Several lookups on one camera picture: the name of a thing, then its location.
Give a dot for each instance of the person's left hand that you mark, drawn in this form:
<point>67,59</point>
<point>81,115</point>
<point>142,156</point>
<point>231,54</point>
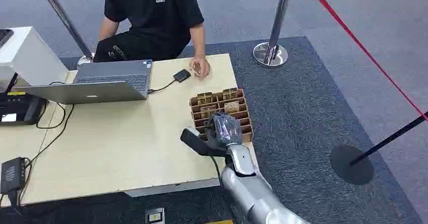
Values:
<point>200,67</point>

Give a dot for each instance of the floor power socket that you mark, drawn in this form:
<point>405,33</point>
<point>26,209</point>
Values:
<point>155,216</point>

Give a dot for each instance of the clear-fronted card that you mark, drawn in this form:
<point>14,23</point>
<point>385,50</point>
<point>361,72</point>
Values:
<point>208,111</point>

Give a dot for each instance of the card with wide print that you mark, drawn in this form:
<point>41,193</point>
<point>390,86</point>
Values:
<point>205,98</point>
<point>230,93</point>

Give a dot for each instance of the black stanchion post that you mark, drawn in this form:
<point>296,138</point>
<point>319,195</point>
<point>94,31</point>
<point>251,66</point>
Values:
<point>351,164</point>

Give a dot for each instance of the black desktop printer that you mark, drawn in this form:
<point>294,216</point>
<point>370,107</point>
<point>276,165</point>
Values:
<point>18,110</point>

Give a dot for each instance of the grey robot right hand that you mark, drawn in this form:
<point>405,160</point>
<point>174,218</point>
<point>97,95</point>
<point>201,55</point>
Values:
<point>227,129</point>

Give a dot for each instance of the pale brown card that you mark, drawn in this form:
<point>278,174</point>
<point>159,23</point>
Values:
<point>232,107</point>

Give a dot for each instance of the person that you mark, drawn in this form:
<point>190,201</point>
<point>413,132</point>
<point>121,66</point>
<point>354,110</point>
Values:
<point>153,18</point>

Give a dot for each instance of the silver laptop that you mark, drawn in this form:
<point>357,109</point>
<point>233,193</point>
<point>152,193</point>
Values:
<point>110,78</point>

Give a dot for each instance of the dark grey carpet mat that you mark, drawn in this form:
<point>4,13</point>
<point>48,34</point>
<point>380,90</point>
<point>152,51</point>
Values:
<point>301,115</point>

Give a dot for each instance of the red barrier belt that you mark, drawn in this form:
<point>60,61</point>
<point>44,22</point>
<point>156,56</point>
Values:
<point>361,47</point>

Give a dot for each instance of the white box cabinet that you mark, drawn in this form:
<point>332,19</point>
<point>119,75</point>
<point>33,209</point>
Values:
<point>30,58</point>

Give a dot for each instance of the wooden card box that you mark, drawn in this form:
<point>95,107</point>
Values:
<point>240,115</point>

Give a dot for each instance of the chrome stanchion post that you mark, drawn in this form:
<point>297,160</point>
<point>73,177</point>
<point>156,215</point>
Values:
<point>272,48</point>
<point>65,22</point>

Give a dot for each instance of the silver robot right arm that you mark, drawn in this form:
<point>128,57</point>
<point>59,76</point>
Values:
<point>250,189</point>

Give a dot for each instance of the black power adapter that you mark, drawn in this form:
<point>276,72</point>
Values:
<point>12,175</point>

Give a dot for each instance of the small black card reader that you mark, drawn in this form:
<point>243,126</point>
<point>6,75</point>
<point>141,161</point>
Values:
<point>182,75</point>

